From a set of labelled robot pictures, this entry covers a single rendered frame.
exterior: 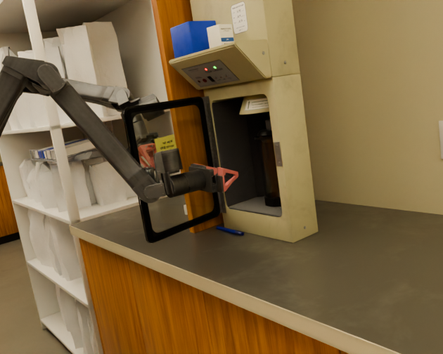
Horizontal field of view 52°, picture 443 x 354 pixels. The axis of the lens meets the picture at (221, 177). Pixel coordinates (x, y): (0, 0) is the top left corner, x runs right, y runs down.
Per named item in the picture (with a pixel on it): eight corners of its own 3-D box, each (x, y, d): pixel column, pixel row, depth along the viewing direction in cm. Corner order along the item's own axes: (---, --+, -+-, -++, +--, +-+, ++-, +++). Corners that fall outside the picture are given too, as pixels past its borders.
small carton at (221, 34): (222, 49, 130) (219, 27, 129) (235, 46, 126) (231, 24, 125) (209, 50, 127) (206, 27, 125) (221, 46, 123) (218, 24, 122)
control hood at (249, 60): (202, 89, 147) (197, 57, 145) (273, 76, 122) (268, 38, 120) (173, 93, 140) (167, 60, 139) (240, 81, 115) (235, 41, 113)
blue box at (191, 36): (200, 56, 143) (196, 27, 141) (220, 51, 135) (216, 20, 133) (174, 58, 137) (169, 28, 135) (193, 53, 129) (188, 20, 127)
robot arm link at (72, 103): (36, 81, 118) (30, 73, 108) (54, 68, 119) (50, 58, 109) (145, 205, 126) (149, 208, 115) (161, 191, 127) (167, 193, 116)
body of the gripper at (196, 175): (193, 164, 131) (171, 170, 127) (215, 168, 124) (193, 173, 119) (195, 186, 133) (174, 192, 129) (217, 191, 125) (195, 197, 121)
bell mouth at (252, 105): (268, 108, 153) (266, 92, 152) (308, 104, 139) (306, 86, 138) (227, 116, 142) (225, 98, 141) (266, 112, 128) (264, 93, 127)
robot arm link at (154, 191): (142, 198, 125) (145, 200, 116) (133, 157, 124) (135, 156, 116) (184, 188, 128) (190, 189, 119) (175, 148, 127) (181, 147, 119)
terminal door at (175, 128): (221, 215, 153) (202, 95, 145) (148, 245, 132) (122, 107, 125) (219, 215, 153) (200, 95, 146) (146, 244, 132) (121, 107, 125)
